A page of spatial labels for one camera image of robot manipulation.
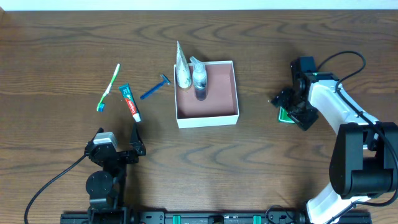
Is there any Colgate toothpaste tube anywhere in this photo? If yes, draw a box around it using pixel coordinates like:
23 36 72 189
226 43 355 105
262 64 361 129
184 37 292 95
119 83 141 123

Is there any clear pump soap bottle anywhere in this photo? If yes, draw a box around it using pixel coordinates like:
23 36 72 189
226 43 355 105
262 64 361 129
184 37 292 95
190 56 208 101

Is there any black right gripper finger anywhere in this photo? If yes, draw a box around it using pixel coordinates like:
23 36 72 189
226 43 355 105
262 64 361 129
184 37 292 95
288 109 318 131
271 88 293 108

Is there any green soap packet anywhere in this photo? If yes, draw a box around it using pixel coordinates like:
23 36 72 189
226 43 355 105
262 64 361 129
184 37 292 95
278 107 295 124

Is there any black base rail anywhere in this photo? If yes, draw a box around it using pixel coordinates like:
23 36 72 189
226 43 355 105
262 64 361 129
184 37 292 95
60 208 373 224

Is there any green white toothbrush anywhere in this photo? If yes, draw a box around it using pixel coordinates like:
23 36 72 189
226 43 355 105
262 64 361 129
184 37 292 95
96 63 121 112

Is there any blue disposable razor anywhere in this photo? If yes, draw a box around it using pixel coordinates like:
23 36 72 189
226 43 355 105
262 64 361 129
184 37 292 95
140 74 171 100

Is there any white Pantene tube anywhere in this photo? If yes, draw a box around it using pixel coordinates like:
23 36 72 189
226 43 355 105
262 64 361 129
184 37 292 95
176 41 192 89

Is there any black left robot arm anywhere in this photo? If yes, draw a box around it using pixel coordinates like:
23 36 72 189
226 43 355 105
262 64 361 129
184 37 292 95
85 124 146 223

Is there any white box pink inside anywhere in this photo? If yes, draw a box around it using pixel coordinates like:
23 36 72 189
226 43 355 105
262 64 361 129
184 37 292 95
174 60 239 129

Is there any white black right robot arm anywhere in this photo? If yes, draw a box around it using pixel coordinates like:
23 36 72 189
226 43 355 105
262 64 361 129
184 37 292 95
271 72 397 223

